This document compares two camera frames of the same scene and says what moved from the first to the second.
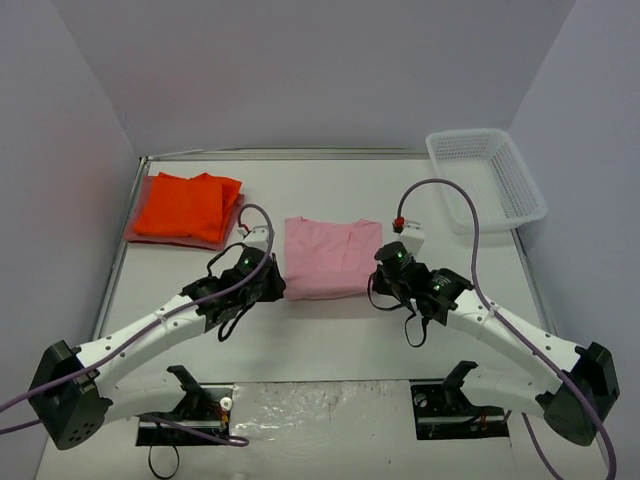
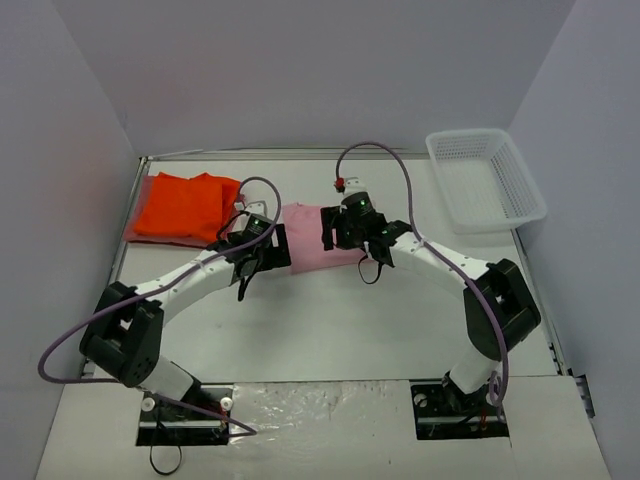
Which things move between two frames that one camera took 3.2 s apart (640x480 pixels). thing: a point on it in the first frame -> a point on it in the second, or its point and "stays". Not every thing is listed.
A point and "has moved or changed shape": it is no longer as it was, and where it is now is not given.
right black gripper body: (377, 281) -> (329, 228)
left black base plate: (205, 408) stays
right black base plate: (446, 412) stays
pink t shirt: (325, 259) has moved or changed shape
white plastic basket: (486, 164) stays
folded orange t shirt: (196, 207) stays
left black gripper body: (273, 282) -> (279, 247)
